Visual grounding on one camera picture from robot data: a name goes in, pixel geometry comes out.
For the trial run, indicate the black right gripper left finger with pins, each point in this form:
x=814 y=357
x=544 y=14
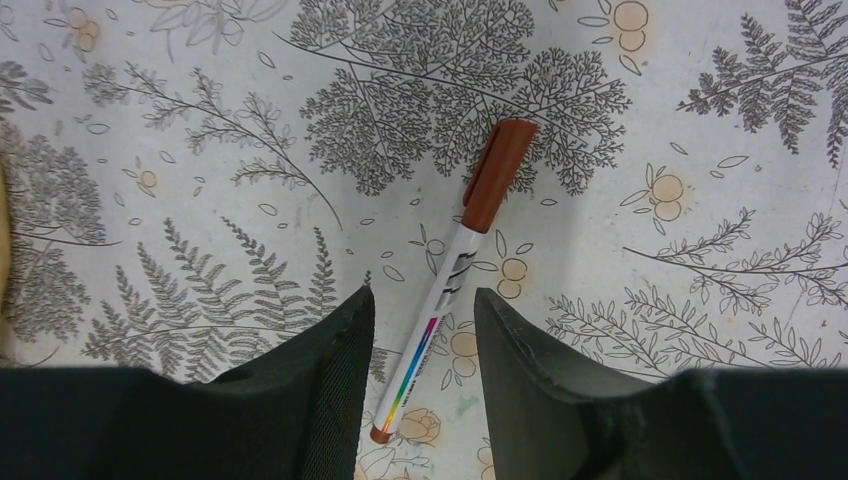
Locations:
x=292 y=413

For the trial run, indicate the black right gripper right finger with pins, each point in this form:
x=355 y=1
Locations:
x=553 y=413

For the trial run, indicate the brown marker cap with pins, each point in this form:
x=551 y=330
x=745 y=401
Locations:
x=501 y=157

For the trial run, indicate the floral patterned table mat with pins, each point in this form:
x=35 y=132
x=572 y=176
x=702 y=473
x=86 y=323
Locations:
x=191 y=183

